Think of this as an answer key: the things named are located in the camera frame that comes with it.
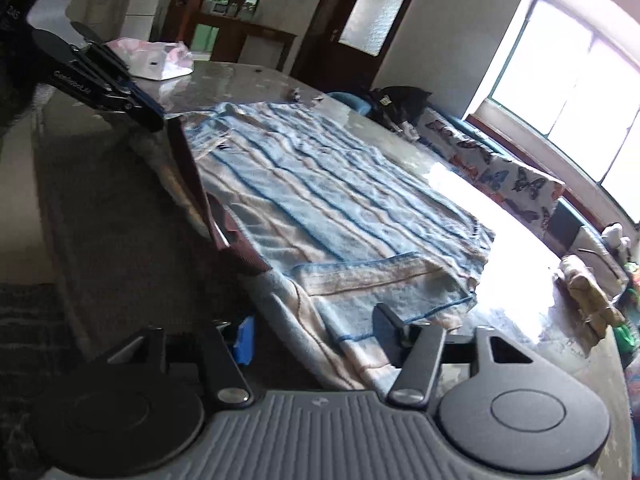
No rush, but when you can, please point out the folded beige yellow cloth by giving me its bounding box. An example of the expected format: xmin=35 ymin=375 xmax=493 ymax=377
xmin=559 ymin=255 xmax=626 ymax=339

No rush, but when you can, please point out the dark wooden display cabinet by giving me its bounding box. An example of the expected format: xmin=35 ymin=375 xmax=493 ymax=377
xmin=157 ymin=0 xmax=295 ymax=72

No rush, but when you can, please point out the striped blue beige garment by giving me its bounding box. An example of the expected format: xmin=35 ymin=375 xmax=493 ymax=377
xmin=131 ymin=101 xmax=497 ymax=394

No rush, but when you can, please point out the butterfly print pillow left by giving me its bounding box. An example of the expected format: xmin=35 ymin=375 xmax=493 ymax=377
xmin=416 ymin=107 xmax=495 ymax=181

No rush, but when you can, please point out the butterfly print pillow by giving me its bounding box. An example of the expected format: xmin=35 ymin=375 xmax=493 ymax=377
xmin=473 ymin=155 xmax=565 ymax=238
xmin=416 ymin=107 xmax=495 ymax=181

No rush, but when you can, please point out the blue chair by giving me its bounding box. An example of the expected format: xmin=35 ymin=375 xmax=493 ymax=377
xmin=328 ymin=91 xmax=372 ymax=117

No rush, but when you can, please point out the green plastic basin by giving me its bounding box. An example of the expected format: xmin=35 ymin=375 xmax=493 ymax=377
xmin=614 ymin=318 xmax=639 ymax=352

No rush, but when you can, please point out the white refrigerator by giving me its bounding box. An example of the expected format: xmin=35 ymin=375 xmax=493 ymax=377
xmin=119 ymin=0 xmax=160 ymax=40

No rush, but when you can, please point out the butterfly print pillow right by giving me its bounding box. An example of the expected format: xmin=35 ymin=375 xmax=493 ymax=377
xmin=473 ymin=155 xmax=565 ymax=238

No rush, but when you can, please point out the dark wooden door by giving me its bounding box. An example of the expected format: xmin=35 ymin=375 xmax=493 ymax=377
xmin=291 ymin=0 xmax=411 ymax=93

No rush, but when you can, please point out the white pink plastic bag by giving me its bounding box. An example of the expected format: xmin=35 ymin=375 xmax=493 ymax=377
xmin=107 ymin=38 xmax=194 ymax=81

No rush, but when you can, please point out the grey quilted star mat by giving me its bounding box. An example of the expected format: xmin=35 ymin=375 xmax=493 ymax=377
xmin=35 ymin=63 xmax=632 ymax=479

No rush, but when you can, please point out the grey white cushion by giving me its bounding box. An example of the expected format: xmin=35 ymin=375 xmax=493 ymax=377
xmin=568 ymin=226 xmax=628 ymax=300

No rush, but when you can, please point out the white black plush toy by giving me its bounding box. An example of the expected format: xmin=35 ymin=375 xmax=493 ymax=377
xmin=601 ymin=222 xmax=630 ymax=255

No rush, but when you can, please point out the window with green frame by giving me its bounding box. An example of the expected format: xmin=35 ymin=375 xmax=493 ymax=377
xmin=489 ymin=0 xmax=639 ymax=221

